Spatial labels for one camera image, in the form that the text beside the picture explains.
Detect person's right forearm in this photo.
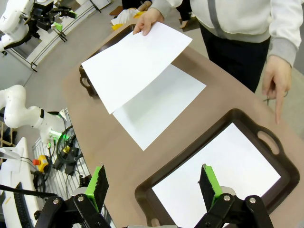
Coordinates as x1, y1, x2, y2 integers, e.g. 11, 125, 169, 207
149, 0, 183, 10

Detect black power adapter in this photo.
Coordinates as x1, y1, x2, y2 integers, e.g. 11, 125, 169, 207
53, 146, 83, 175

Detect person's left forearm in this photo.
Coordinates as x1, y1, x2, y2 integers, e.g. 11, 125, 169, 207
268, 0, 304, 67

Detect white control desk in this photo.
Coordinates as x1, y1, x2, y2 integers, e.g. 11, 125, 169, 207
0, 137, 41, 228

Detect brown plastic serving tray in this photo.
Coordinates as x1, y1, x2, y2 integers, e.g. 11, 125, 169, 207
134, 108, 301, 228
79, 23, 133, 98

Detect yellow red emergency stop button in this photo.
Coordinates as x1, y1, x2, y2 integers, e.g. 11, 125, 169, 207
32, 154, 50, 172

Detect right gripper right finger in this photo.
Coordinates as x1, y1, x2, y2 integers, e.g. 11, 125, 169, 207
198, 163, 274, 228

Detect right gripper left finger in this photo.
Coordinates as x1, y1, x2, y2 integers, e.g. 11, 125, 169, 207
35, 163, 112, 228

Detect wooden rack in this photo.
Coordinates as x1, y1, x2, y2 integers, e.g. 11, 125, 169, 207
0, 121, 17, 148

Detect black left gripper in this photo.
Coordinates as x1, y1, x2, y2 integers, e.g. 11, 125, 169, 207
32, 0, 78, 31

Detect person in white grey hoodie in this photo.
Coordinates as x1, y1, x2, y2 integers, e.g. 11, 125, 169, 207
149, 0, 304, 94

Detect white wire grid panel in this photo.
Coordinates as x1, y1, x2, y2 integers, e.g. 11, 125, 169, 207
30, 108, 100, 205

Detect person's left hand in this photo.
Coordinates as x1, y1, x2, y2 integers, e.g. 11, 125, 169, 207
262, 55, 293, 125

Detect person's right hand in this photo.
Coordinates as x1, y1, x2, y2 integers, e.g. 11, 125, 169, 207
133, 7, 165, 36

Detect white yellow crumpled bag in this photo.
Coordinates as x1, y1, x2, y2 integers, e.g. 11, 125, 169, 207
111, 8, 143, 31

